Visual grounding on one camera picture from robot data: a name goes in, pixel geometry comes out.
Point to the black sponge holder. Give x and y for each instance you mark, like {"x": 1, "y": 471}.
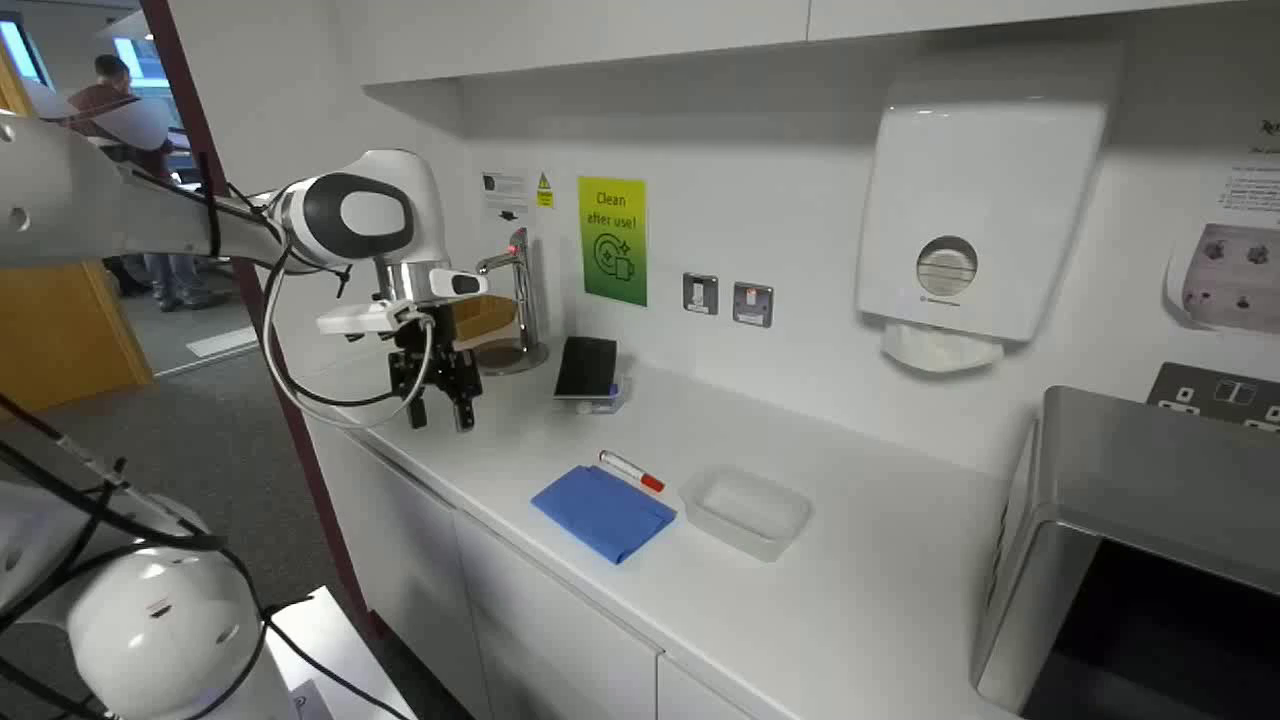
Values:
{"x": 584, "y": 366}

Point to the clear plastic container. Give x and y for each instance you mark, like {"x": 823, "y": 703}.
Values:
{"x": 749, "y": 513}

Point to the white paper towel dispenser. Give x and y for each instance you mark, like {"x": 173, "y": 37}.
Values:
{"x": 980, "y": 227}

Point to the small white wall notice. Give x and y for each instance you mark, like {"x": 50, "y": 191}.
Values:
{"x": 1252, "y": 184}

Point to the white base cabinets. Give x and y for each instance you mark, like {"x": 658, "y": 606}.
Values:
{"x": 443, "y": 574}

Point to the stainless steel microwave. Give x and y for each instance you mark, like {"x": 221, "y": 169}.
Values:
{"x": 1146, "y": 534}

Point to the green clean after use poster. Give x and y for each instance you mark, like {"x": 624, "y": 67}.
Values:
{"x": 615, "y": 242}

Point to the yellow warning sticker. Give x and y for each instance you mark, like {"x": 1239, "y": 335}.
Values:
{"x": 547, "y": 194}

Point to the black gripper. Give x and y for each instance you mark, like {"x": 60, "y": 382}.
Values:
{"x": 436, "y": 345}

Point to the white instruction sheet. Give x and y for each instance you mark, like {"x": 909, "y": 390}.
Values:
{"x": 506, "y": 191}

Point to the blue cloth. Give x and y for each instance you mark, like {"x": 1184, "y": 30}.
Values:
{"x": 602, "y": 513}

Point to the wooden door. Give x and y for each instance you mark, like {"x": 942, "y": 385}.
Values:
{"x": 60, "y": 335}

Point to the chrome tap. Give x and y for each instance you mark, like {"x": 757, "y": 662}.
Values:
{"x": 524, "y": 285}

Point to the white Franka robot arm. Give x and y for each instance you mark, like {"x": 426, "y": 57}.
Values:
{"x": 360, "y": 213}

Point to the metal wall switch plate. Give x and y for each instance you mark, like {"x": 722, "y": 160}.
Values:
{"x": 702, "y": 294}
{"x": 755, "y": 305}

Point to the white wall cabinets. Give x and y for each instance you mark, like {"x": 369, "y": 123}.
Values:
{"x": 602, "y": 35}

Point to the black wall socket panel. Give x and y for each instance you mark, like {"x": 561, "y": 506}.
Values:
{"x": 1222, "y": 395}

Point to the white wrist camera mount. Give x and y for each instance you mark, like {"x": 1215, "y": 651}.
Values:
{"x": 360, "y": 323}

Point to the white marker with red cap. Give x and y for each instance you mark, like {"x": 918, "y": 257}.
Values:
{"x": 624, "y": 471}

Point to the person in background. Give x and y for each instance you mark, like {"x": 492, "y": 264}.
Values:
{"x": 126, "y": 123}

